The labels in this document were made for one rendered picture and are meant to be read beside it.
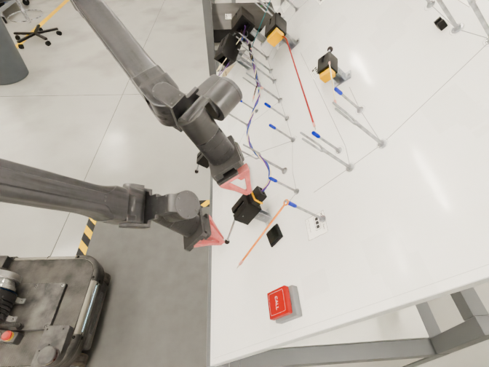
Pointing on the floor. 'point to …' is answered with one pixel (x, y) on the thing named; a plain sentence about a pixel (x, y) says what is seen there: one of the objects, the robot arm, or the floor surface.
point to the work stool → (34, 30)
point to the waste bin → (10, 59)
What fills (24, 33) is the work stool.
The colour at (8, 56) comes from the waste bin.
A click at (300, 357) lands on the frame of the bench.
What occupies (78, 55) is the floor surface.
